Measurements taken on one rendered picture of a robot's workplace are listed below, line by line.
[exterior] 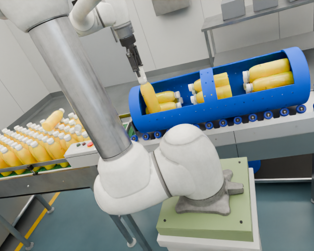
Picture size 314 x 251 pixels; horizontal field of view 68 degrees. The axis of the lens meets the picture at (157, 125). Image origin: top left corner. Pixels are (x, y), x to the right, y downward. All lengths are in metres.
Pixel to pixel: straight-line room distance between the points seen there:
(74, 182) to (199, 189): 1.09
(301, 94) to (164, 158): 0.79
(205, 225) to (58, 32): 0.66
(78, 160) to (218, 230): 0.83
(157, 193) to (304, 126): 0.91
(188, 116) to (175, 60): 3.65
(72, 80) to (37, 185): 1.33
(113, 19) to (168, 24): 3.56
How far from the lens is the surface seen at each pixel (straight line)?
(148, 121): 1.28
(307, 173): 2.14
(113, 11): 1.14
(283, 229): 2.01
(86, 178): 1.60
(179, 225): 0.82
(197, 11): 4.54
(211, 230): 0.78
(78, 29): 1.13
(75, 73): 0.61
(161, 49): 4.84
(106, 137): 0.64
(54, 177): 1.72
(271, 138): 1.37
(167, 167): 0.68
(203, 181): 0.71
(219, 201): 0.80
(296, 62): 1.25
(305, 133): 1.40
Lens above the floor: 1.71
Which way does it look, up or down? 31 degrees down
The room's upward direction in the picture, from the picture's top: 21 degrees counter-clockwise
